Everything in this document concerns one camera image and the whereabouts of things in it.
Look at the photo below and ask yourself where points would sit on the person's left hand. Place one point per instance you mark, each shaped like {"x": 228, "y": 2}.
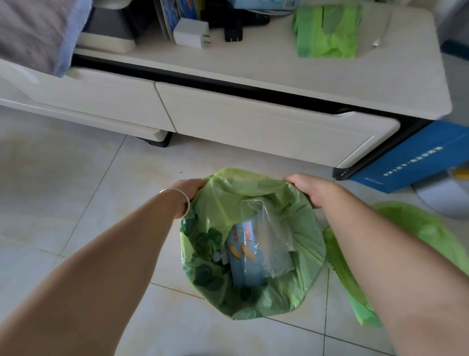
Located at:
{"x": 187, "y": 187}

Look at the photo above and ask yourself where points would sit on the person's right hand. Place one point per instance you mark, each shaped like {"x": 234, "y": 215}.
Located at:
{"x": 311, "y": 189}

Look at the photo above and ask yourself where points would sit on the green trash bag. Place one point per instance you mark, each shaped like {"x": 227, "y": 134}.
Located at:
{"x": 252, "y": 242}

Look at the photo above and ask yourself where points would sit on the person's left forearm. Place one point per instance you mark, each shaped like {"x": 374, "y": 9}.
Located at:
{"x": 91, "y": 271}

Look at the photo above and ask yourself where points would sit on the person's right forearm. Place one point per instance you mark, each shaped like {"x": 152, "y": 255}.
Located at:
{"x": 395, "y": 271}

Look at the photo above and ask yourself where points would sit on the clear plastic bag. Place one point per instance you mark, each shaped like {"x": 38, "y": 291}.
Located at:
{"x": 273, "y": 234}

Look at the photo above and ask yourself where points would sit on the white cabinet drawer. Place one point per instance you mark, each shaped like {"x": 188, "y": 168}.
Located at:
{"x": 84, "y": 97}
{"x": 271, "y": 121}

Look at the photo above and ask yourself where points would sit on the blue snack box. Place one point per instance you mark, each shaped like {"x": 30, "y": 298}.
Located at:
{"x": 243, "y": 253}

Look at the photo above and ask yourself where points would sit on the blue cardboard box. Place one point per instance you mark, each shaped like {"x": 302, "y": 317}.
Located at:
{"x": 414, "y": 154}

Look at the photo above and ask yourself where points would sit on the white low cabinet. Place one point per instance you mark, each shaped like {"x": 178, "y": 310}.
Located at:
{"x": 256, "y": 84}

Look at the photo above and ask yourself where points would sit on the crumpled green plastic bag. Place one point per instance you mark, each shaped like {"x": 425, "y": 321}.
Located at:
{"x": 432, "y": 234}

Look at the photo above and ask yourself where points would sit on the white round base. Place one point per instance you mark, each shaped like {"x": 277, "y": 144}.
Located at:
{"x": 443, "y": 192}

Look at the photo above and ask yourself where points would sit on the white power adapter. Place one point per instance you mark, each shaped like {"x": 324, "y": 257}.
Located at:
{"x": 192, "y": 33}

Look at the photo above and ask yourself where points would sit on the folded green plastic bags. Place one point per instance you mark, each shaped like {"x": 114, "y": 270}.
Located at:
{"x": 328, "y": 31}

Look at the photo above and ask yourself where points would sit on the black power adapter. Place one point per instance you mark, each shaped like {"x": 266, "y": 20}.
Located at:
{"x": 232, "y": 31}

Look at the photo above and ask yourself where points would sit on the blue printed booklets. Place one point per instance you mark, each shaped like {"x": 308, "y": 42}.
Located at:
{"x": 177, "y": 14}

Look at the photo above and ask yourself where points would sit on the white grey appliance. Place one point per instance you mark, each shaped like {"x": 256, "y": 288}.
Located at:
{"x": 110, "y": 31}

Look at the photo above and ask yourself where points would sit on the light blue box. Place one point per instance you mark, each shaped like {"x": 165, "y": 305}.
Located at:
{"x": 265, "y": 3}

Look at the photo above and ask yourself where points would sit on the grey blue towel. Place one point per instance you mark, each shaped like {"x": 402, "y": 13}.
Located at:
{"x": 40, "y": 33}

